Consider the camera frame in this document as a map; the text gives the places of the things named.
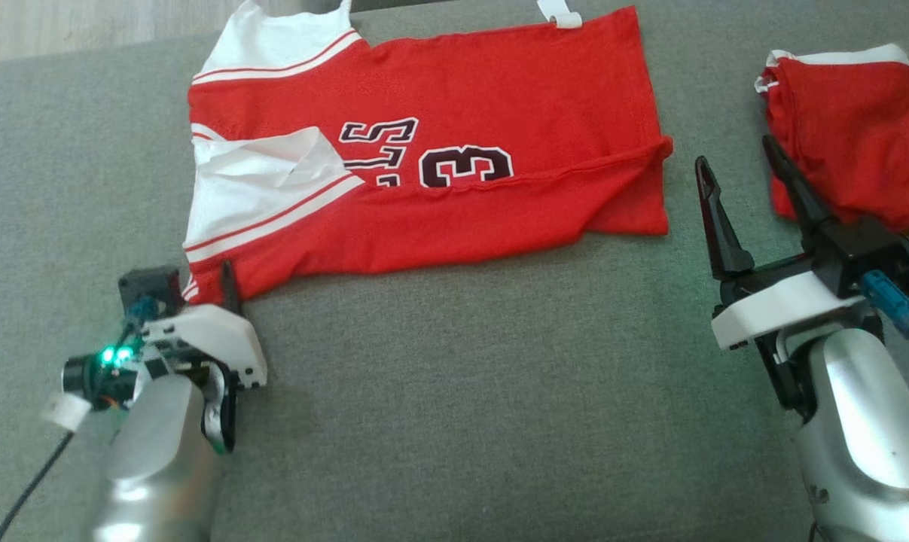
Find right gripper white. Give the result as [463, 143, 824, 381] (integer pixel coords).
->
[694, 135, 871, 351]

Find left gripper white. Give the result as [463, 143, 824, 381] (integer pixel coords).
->
[61, 260, 268, 411]

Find red shorts with white stripe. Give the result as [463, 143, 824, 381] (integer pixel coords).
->
[754, 44, 909, 233]

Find red white basketball jersey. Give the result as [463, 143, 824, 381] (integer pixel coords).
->
[181, 0, 675, 306]

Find large grey sofa seat cushion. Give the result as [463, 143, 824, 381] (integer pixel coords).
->
[0, 0, 909, 542]

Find black cable with blue connector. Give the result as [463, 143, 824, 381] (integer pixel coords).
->
[125, 296, 161, 333]
[861, 271, 909, 358]

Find thin black cable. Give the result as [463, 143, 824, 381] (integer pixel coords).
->
[0, 391, 93, 542]

